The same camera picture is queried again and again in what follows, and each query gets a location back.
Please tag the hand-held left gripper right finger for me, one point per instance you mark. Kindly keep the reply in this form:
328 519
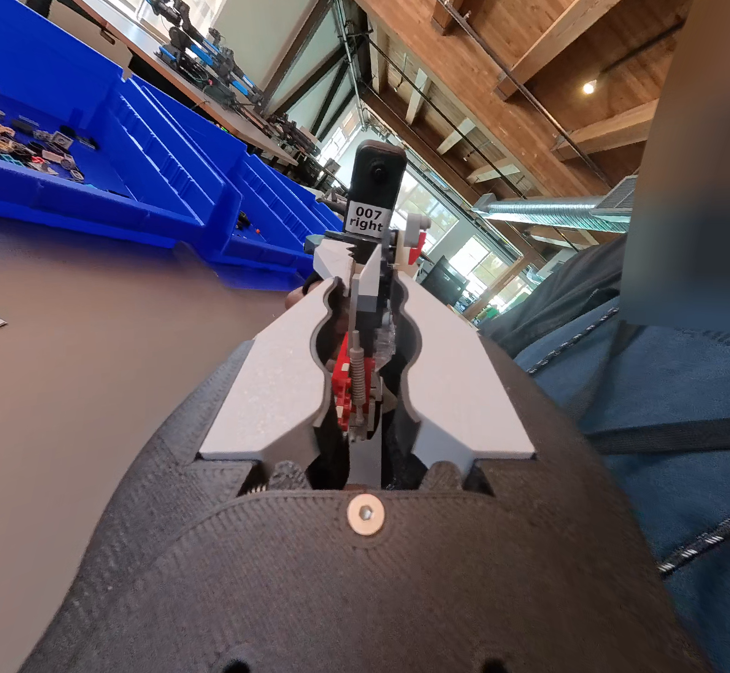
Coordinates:
467 393

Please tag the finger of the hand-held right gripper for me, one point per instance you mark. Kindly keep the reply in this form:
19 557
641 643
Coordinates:
333 259

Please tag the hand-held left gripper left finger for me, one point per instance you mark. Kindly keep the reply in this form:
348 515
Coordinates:
268 393

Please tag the toy brick model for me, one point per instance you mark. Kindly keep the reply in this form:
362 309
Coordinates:
356 365

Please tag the person's right hand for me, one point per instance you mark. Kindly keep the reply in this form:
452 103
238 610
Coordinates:
296 297

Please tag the blue plastic bin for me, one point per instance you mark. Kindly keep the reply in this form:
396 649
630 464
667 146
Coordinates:
142 171
279 205

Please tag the pile of small dark bricks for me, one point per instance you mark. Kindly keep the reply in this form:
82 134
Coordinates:
248 222

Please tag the black jacket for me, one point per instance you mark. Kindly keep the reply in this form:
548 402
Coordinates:
570 296

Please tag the long pale table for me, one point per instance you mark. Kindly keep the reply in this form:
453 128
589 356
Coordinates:
148 51

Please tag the pile of small pale bricks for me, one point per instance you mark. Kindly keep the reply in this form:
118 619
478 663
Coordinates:
40 151

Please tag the silver ventilation duct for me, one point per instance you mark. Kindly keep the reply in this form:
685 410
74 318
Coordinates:
553 208

